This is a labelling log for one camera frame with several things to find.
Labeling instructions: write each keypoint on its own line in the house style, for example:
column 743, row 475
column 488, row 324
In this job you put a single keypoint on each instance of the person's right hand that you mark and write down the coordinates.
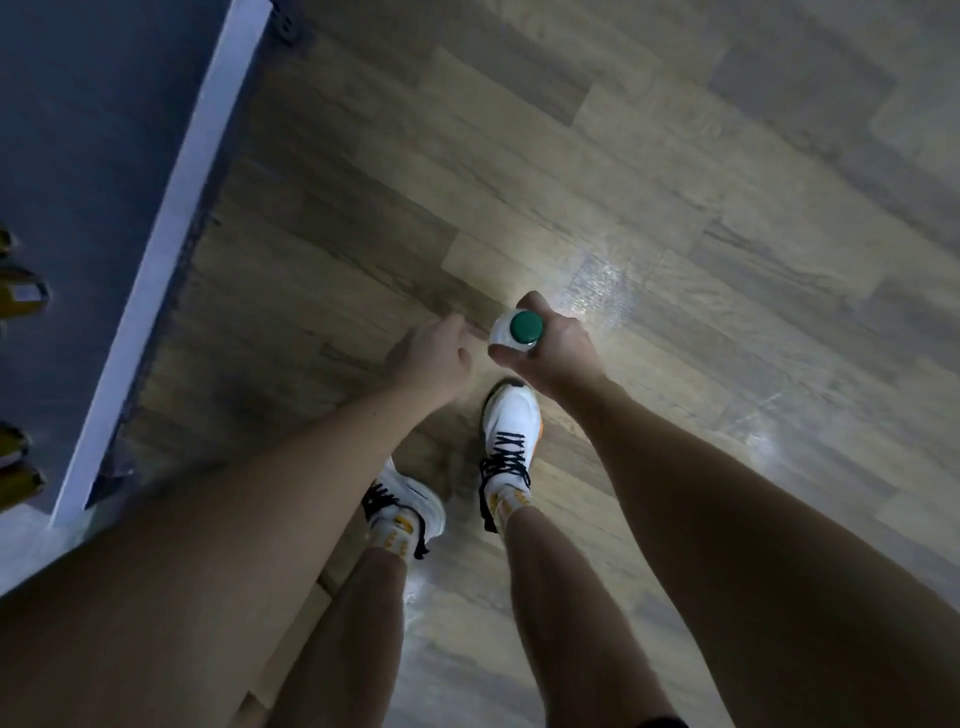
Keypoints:
column 559, row 352

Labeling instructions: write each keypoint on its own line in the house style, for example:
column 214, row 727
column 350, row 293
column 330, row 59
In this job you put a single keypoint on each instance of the person's left hand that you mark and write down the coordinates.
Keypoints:
column 435, row 364

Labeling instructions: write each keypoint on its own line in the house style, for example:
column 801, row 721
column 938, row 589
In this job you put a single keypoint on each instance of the brown cardboard box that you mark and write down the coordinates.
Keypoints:
column 289, row 660

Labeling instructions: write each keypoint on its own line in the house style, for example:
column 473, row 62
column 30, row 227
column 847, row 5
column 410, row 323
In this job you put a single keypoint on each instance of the dark grey metal shelf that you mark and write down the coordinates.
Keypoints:
column 90, row 187

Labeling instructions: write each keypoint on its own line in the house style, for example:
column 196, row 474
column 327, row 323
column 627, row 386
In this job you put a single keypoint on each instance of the person's left forearm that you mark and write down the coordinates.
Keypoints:
column 187, row 562

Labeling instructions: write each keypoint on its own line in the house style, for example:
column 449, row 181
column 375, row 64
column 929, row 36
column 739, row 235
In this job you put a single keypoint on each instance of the person's right forearm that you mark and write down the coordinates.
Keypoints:
column 750, row 562

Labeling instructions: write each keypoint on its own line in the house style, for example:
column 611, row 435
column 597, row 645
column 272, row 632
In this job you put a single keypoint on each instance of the person's white right shoe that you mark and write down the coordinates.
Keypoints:
column 510, row 427

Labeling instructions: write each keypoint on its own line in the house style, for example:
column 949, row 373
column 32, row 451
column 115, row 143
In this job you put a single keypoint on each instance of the person's white shoe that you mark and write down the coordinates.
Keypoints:
column 510, row 427
column 412, row 502

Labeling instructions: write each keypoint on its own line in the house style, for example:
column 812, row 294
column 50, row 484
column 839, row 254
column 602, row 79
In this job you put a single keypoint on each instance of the person's white left shoe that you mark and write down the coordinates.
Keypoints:
column 412, row 502

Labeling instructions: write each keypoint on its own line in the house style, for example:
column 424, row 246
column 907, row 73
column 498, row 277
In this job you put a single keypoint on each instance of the person's yellow patterned right sock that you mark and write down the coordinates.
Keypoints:
column 506, row 502

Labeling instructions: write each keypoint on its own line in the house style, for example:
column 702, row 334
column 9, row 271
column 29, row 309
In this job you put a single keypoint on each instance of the person's yellow patterned sock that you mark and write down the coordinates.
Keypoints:
column 394, row 532
column 506, row 502

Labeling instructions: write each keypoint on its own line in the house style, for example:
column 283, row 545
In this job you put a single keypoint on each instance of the person's yellow patterned left sock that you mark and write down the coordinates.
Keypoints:
column 394, row 532

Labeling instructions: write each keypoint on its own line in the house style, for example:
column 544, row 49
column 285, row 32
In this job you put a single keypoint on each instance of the person's right leg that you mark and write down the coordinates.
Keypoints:
column 577, row 637

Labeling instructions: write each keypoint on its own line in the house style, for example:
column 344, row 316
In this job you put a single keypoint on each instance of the person's leg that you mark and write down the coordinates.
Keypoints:
column 345, row 645
column 577, row 637

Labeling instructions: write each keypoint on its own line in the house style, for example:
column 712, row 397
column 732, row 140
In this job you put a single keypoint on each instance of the person's left leg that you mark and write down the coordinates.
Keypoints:
column 345, row 645

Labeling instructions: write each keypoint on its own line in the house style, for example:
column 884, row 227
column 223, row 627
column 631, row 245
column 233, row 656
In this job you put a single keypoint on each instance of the person's black shorts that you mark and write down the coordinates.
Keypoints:
column 664, row 724

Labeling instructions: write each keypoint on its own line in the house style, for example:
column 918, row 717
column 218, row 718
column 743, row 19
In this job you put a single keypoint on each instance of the group of small gold cans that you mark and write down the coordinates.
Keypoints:
column 19, row 296

